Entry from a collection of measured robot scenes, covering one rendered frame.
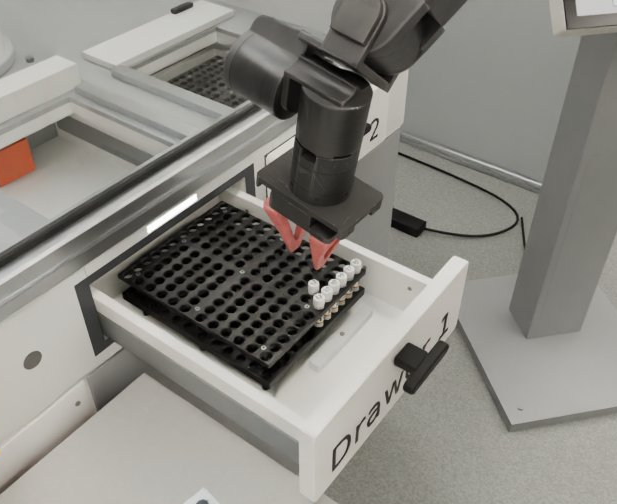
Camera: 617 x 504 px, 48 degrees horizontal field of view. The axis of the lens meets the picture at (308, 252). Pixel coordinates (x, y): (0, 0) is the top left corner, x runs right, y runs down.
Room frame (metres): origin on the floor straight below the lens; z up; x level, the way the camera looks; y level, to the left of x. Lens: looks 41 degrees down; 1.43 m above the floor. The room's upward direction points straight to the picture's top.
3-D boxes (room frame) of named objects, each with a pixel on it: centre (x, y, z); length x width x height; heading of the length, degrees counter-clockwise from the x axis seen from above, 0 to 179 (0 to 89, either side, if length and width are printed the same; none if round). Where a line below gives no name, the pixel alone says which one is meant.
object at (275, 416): (0.59, 0.08, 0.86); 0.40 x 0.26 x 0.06; 53
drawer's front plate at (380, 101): (0.90, -0.04, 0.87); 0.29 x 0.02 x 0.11; 143
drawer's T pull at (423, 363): (0.45, -0.11, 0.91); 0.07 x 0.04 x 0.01; 143
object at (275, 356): (0.53, -0.01, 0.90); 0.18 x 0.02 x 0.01; 143
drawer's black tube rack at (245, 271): (0.59, 0.08, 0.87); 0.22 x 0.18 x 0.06; 53
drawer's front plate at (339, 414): (0.47, -0.09, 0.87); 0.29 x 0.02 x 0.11; 143
